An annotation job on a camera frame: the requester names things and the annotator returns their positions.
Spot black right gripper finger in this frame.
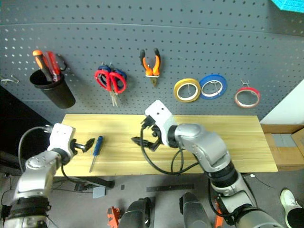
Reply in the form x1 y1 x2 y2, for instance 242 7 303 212
149 139 162 152
131 136 153 147

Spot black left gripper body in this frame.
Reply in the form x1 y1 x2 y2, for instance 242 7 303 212
70 138 87 154

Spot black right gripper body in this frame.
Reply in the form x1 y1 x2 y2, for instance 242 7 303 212
140 114 165 143

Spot yellow tape roll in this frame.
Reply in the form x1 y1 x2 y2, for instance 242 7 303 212
173 78 202 103

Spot blue tape roll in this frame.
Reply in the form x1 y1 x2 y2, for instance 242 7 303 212
199 73 228 100

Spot grey metal pegboard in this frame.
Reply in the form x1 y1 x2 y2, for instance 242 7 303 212
0 0 304 122

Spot red tape roll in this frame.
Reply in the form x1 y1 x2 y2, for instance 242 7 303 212
234 86 261 110

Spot black table leg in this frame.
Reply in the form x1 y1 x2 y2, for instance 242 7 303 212
53 176 115 189

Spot grey square pad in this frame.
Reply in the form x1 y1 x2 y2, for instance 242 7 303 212
92 186 106 200

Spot black flat strip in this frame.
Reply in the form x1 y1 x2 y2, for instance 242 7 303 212
146 183 195 193

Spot black cup holder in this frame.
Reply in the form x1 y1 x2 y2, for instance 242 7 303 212
29 68 76 110

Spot orange and black pliers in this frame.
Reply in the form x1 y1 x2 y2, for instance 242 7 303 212
139 47 162 88

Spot dark rounded shape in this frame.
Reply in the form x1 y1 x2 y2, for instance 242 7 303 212
118 196 157 228
179 191 212 228

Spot orange and black screwdriver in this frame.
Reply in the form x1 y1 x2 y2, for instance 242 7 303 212
32 49 53 83

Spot brown cardboard box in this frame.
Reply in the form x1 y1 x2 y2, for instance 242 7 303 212
260 123 304 172

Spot white panel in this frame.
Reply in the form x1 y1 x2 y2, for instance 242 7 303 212
259 79 304 125

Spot white shoe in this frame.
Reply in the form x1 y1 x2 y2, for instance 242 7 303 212
279 188 304 228

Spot teal foam block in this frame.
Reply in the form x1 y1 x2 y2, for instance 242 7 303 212
270 0 304 13

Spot blue handled screwdriver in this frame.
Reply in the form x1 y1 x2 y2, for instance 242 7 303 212
88 135 104 173

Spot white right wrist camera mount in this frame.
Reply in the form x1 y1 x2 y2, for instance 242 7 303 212
144 99 178 147

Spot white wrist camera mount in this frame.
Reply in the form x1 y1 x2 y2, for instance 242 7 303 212
144 99 178 147
47 123 76 155

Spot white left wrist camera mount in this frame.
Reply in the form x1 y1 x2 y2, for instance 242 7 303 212
47 123 76 155

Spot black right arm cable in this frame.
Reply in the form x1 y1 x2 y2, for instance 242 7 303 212
140 125 199 176

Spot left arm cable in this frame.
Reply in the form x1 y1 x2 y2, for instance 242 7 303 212
18 125 52 172

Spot blue handled scissors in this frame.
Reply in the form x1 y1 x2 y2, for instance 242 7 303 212
97 63 128 86

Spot red handled scissors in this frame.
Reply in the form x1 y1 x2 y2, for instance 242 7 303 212
94 69 127 108

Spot orange bracket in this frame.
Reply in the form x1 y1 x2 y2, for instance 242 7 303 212
106 206 122 228

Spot red handled screwdriver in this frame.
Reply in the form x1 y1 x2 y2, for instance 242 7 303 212
45 51 62 83

